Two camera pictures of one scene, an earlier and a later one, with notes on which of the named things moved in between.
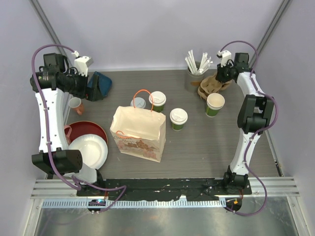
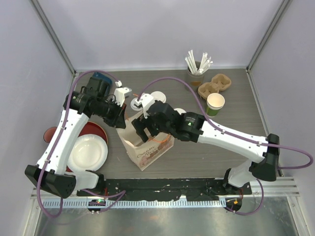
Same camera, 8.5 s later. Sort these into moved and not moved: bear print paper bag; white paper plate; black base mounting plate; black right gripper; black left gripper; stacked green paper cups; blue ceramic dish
Moved: black left gripper; black right gripper; bear print paper bag
Not moved: white paper plate; blue ceramic dish; stacked green paper cups; black base mounting plate
